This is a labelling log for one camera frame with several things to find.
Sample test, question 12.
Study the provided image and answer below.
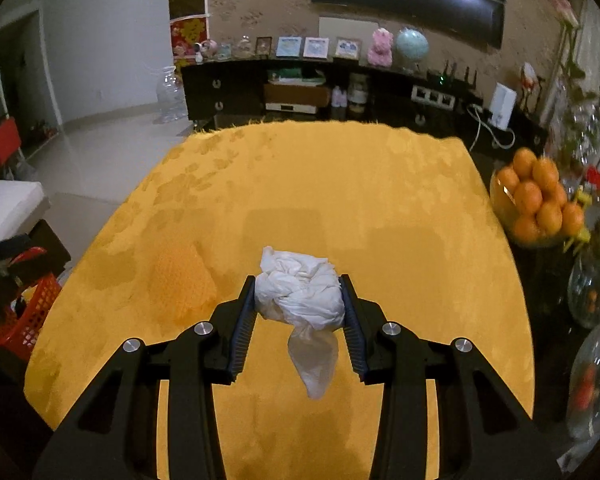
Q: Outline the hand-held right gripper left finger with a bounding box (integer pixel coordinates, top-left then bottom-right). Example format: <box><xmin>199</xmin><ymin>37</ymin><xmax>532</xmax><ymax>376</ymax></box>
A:
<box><xmin>32</xmin><ymin>275</ymin><xmax>257</xmax><ymax>480</ymax></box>

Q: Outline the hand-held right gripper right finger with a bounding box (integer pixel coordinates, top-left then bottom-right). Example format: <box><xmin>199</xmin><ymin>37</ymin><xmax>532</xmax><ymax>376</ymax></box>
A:
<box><xmin>339</xmin><ymin>274</ymin><xmax>563</xmax><ymax>480</ymax></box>

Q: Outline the red plastic basket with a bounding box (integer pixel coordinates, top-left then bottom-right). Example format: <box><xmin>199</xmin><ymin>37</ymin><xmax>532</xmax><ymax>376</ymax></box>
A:
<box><xmin>0</xmin><ymin>246</ymin><xmax>62</xmax><ymax>363</ymax></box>

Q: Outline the white tissue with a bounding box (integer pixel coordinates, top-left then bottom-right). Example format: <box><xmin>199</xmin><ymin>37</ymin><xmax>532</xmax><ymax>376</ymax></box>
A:
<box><xmin>254</xmin><ymin>246</ymin><xmax>345</xmax><ymax>401</ymax></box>

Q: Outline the white mattress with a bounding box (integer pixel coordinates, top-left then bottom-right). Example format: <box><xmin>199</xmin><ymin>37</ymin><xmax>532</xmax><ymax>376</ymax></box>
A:
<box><xmin>0</xmin><ymin>180</ymin><xmax>51</xmax><ymax>241</ymax></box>

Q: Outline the yellow foam mesh sleeve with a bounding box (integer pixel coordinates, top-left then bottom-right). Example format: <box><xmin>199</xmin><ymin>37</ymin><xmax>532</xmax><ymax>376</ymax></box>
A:
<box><xmin>150</xmin><ymin>244</ymin><xmax>218</xmax><ymax>323</ymax></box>

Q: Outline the red chair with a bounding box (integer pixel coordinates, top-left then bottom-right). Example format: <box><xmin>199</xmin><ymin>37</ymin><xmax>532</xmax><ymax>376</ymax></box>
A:
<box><xmin>0</xmin><ymin>117</ymin><xmax>23</xmax><ymax>171</ymax></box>

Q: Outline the yellow fuzzy table cloth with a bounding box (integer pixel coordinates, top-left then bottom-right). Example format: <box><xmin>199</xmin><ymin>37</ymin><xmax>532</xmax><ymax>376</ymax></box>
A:
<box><xmin>24</xmin><ymin>120</ymin><xmax>536</xmax><ymax>480</ymax></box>

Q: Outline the glass fruit bowl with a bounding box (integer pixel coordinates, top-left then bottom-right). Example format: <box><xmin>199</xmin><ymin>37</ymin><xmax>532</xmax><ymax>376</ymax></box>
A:
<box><xmin>490</xmin><ymin>167</ymin><xmax>581</xmax><ymax>250</ymax></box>

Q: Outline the pile of oranges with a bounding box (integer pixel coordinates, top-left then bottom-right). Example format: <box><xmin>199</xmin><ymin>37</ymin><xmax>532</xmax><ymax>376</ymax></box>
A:
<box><xmin>496</xmin><ymin>147</ymin><xmax>586</xmax><ymax>243</ymax></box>

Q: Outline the silver media player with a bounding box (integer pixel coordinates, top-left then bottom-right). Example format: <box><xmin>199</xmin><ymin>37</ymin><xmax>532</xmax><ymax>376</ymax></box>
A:
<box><xmin>265</xmin><ymin>102</ymin><xmax>326</xmax><ymax>116</ymax></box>

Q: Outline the large clear plastic jar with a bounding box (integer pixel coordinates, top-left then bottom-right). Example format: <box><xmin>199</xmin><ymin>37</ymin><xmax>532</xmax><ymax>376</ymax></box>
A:
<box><xmin>155</xmin><ymin>65</ymin><xmax>188</xmax><ymax>125</ymax></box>

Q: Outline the black low cabinet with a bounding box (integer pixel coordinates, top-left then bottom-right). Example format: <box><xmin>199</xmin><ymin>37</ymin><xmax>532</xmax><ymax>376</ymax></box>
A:
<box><xmin>180</xmin><ymin>55</ymin><xmax>548</xmax><ymax>153</ymax></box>

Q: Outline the glass storage jar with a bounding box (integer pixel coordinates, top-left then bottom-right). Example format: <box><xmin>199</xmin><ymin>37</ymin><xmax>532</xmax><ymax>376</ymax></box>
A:
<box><xmin>347</xmin><ymin>72</ymin><xmax>371</xmax><ymax>108</ymax></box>

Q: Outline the brown box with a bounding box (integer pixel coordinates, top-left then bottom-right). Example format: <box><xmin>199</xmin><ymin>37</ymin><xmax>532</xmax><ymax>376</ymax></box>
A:
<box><xmin>264</xmin><ymin>82</ymin><xmax>331</xmax><ymax>106</ymax></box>

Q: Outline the round glass jar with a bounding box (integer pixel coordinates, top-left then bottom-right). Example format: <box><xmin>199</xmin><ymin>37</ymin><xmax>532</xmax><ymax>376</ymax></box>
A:
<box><xmin>567</xmin><ymin>245</ymin><xmax>600</xmax><ymax>328</ymax></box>
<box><xmin>565</xmin><ymin>322</ymin><xmax>600</xmax><ymax>441</ymax></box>

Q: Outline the white power strip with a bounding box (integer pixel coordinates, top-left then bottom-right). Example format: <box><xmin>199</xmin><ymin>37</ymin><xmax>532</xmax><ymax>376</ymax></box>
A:
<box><xmin>411</xmin><ymin>85</ymin><xmax>456</xmax><ymax>109</ymax></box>

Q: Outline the black router with antennas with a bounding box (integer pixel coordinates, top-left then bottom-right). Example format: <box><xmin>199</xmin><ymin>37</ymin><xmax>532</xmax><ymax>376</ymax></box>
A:
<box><xmin>426</xmin><ymin>60</ymin><xmax>481</xmax><ymax>92</ymax></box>

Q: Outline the white upright device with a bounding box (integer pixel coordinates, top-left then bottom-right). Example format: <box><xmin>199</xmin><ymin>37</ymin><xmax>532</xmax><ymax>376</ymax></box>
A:
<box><xmin>489</xmin><ymin>82</ymin><xmax>517</xmax><ymax>131</ymax></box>

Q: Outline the pink plush toy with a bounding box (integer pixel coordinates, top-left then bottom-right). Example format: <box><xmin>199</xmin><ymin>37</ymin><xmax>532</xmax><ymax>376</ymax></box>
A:
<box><xmin>367</xmin><ymin>27</ymin><xmax>395</xmax><ymax>67</ymax></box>

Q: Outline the pale green globe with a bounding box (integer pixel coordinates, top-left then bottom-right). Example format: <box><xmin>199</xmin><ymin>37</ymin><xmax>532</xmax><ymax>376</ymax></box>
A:
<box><xmin>396</xmin><ymin>26</ymin><xmax>429</xmax><ymax>72</ymax></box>

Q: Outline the white red figurine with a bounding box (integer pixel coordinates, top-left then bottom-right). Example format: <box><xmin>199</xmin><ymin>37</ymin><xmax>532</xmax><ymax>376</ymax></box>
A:
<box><xmin>520</xmin><ymin>62</ymin><xmax>543</xmax><ymax>111</ymax></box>

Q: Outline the white cable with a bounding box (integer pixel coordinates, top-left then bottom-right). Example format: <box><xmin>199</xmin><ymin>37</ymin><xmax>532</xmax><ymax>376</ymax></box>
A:
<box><xmin>467</xmin><ymin>104</ymin><xmax>516</xmax><ymax>153</ymax></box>

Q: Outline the red flowered wall poster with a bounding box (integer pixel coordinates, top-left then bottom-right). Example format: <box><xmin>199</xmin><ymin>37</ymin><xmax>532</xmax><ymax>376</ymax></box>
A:
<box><xmin>170</xmin><ymin>16</ymin><xmax>207</xmax><ymax>73</ymax></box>

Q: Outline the wooden picture frame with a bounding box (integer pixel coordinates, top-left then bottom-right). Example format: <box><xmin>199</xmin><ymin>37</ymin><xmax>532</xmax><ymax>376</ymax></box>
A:
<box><xmin>335</xmin><ymin>37</ymin><xmax>363</xmax><ymax>60</ymax></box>

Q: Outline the pale picture frame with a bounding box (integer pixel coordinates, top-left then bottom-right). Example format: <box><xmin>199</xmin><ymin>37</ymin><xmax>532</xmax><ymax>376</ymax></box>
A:
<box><xmin>302</xmin><ymin>36</ymin><xmax>331</xmax><ymax>60</ymax></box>

